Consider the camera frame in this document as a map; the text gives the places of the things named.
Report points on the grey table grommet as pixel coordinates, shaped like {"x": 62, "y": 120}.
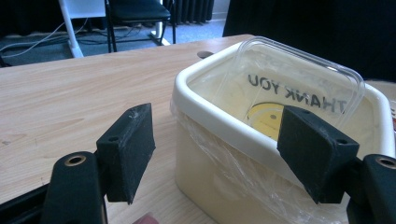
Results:
{"x": 205, "y": 54}

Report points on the black folding chair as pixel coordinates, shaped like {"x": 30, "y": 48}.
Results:
{"x": 137, "y": 12}

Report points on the clear plastic lid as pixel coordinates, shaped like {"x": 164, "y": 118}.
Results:
{"x": 280, "y": 67}

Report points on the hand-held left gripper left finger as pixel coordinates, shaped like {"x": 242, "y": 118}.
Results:
{"x": 127, "y": 155}

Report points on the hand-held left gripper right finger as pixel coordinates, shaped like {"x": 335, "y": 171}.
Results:
{"x": 314, "y": 155}

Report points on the cream container with perforated strainer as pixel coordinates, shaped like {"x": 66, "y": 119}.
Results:
{"x": 393, "y": 109}

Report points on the dark pleated curtain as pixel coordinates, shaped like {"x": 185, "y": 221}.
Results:
{"x": 190, "y": 11}

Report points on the cream plastic bin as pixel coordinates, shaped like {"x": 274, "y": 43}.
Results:
{"x": 218, "y": 193}

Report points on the white desk frame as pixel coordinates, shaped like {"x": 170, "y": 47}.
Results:
{"x": 73, "y": 34}

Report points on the black curtain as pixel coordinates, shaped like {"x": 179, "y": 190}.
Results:
{"x": 311, "y": 31}

